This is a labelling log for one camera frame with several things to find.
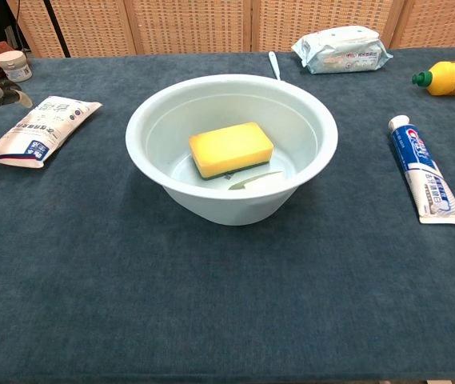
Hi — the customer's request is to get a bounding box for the white refill pouch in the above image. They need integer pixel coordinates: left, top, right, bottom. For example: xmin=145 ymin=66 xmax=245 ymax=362
xmin=0 ymin=95 xmax=103 ymax=170

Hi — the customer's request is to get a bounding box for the green yellow sponge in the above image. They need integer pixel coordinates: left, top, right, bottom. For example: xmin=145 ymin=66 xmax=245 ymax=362
xmin=188 ymin=122 xmax=275 ymax=182

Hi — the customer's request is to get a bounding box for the small green tissue pack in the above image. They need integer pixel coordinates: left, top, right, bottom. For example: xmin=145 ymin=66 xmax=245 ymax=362
xmin=228 ymin=170 xmax=285 ymax=191

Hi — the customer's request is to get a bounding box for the small white jar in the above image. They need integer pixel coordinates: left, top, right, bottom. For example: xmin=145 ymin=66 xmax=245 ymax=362
xmin=0 ymin=50 xmax=34 ymax=83

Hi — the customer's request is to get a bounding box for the black tripod stand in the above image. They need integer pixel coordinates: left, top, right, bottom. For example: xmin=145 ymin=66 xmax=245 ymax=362
xmin=42 ymin=0 xmax=71 ymax=58

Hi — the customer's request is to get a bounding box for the wicker folding screen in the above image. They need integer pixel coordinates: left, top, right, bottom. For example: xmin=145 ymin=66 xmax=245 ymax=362
xmin=6 ymin=0 xmax=455 ymax=59

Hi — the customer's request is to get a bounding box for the light blue plastic basin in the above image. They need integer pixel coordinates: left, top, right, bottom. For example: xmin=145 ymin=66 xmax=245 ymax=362
xmin=125 ymin=74 xmax=339 ymax=227

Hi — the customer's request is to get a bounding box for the light blue toothbrush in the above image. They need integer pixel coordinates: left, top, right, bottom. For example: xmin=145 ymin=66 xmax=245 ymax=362
xmin=268 ymin=51 xmax=284 ymax=81

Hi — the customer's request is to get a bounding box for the blue table cloth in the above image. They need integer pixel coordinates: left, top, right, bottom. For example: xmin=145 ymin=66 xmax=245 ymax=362
xmin=0 ymin=46 xmax=455 ymax=381

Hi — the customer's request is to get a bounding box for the wet wipes pack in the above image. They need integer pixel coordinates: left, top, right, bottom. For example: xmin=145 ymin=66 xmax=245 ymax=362
xmin=291 ymin=25 xmax=394 ymax=75

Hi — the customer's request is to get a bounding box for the blue white toothpaste tube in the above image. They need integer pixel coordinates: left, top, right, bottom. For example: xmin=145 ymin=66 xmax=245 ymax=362
xmin=387 ymin=114 xmax=455 ymax=225

